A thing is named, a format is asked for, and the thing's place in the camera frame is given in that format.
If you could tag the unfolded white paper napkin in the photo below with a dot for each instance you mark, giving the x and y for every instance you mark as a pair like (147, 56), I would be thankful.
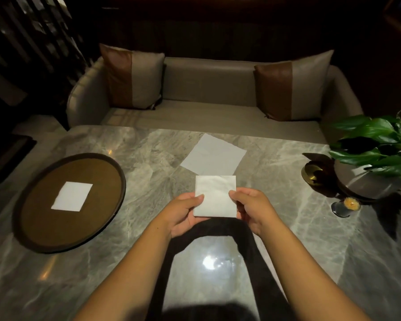
(213, 155)

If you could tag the brown and grey cushion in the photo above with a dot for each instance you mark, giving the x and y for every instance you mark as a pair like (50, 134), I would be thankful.
(133, 76)
(292, 88)

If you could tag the round brown tray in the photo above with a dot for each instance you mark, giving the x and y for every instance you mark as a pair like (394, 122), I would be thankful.
(70, 202)

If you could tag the person's right forearm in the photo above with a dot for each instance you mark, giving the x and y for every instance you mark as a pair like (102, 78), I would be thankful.
(307, 274)

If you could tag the person's right thumb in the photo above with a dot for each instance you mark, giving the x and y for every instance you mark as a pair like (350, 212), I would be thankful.
(238, 197)

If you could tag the dark slatted wooden screen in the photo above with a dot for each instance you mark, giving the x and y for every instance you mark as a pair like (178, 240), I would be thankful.
(30, 46)

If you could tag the person's right hand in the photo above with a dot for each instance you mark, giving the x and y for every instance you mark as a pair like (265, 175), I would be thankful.
(255, 210)

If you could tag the person's left thumb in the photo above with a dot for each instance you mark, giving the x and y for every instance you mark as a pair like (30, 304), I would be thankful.
(194, 199)

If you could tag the round brass dish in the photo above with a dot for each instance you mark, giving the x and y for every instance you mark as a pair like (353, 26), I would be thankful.
(312, 174)

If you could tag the round dark plant pot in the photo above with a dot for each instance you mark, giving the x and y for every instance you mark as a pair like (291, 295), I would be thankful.
(364, 183)

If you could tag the small glass candle holder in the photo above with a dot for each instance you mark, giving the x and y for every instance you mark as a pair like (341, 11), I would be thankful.
(346, 207)

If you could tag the small white napkin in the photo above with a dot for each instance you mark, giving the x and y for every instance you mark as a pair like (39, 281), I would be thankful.
(72, 196)

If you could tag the grey upholstered sofa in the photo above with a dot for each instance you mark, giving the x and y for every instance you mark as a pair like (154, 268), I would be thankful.
(214, 96)

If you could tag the person's left forearm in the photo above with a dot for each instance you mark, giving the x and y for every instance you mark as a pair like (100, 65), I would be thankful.
(123, 274)

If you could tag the person's left hand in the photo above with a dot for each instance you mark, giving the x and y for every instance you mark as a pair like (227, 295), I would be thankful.
(180, 213)

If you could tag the white paper napkin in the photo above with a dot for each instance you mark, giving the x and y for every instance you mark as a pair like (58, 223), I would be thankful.
(213, 155)
(216, 196)

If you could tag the green leafy plant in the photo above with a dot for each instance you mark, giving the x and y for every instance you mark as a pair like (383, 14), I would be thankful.
(377, 143)

